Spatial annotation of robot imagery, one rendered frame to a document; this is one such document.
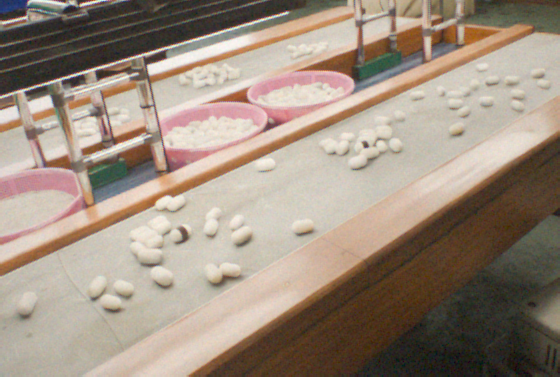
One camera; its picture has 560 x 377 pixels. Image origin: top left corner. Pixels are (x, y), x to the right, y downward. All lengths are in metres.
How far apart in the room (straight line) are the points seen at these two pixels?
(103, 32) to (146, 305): 0.37
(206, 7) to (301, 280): 0.42
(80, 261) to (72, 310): 0.12
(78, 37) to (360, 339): 0.57
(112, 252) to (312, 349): 0.36
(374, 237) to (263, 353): 0.24
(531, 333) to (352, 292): 0.50
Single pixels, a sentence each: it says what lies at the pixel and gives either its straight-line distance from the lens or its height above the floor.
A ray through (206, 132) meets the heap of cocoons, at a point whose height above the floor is 0.74.
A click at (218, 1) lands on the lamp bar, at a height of 1.08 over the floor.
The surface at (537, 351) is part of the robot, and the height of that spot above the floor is 0.40.
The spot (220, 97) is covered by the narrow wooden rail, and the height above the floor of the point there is 0.76.
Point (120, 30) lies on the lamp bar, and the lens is 0.83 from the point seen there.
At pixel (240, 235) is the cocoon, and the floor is 0.76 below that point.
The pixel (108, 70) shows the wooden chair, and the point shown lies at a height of 0.46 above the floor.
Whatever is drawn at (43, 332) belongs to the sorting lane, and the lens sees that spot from 0.85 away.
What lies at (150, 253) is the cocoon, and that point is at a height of 0.76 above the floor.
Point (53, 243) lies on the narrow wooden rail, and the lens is 1.01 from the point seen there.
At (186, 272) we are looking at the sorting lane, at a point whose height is 0.74.
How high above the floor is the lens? 1.23
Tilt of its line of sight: 27 degrees down
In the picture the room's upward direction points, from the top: 7 degrees counter-clockwise
